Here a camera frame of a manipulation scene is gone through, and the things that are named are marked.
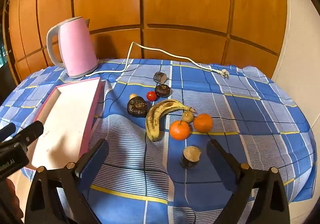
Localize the orange tangerine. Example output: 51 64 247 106
193 114 213 133
169 121 190 141

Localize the small tan round fruit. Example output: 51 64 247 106
181 111 194 123
129 93 138 100

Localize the large dark water chestnut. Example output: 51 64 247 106
127 96 148 118

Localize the spotted yellow banana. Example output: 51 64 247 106
145 99 195 142

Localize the red cherry tomato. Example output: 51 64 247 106
146 91 158 102

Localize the small dark water chestnut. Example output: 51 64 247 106
155 84 171 98

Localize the person's left hand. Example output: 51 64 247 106
1 178 23 223

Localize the pink white shallow box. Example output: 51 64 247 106
26 78 103 170

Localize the pink electric kettle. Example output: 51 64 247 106
46 16 98 79

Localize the blue checkered tablecloth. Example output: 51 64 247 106
0 58 318 224

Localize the white power cord with plug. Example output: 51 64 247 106
85 41 230 79

